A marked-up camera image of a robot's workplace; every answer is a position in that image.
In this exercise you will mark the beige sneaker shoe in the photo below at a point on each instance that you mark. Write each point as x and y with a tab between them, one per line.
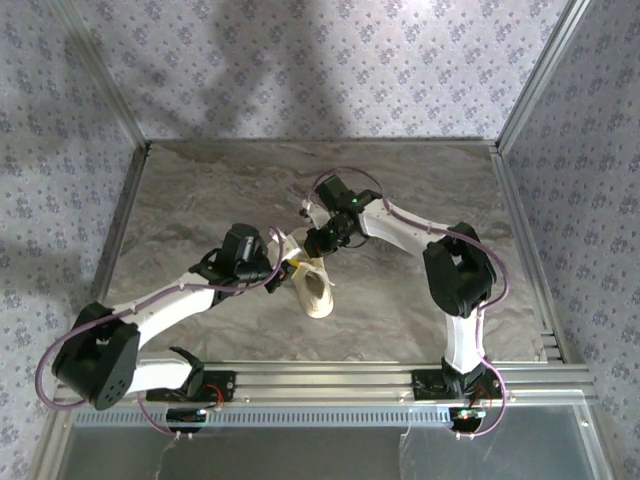
317	300

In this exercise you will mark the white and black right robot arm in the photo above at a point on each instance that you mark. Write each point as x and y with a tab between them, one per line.
395	225

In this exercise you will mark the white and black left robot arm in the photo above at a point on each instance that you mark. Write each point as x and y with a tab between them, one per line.
170	305

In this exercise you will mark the clear acrylic panel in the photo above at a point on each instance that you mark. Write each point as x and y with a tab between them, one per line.
300	450

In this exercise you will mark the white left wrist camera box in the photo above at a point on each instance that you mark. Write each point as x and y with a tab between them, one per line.
287	245

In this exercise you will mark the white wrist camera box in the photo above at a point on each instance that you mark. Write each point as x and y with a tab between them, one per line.
317	216
287	245

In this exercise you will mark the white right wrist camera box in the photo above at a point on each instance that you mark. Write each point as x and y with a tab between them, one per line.
317	216

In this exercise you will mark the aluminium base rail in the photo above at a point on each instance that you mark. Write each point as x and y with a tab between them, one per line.
325	382

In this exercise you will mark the aluminium table side rail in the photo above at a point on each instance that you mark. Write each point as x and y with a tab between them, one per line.
118	225
522	215

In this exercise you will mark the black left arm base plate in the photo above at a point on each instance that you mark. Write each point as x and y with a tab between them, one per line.
225	385

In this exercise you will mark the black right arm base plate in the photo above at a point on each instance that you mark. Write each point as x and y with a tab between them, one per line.
425	387

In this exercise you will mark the aluminium frame post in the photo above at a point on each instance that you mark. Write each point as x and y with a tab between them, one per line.
106	75
542	75

